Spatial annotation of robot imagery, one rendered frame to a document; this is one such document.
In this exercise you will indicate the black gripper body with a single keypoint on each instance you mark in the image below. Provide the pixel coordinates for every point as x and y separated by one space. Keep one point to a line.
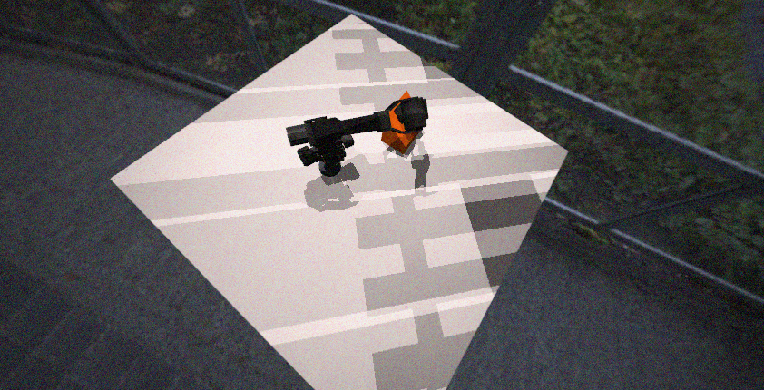
308 157

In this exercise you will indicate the black round pedestal with silver shaft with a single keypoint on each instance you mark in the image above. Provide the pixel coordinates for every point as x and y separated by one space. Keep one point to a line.
329 171

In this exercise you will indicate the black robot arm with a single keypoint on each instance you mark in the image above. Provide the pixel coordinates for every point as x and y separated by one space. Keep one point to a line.
322 132

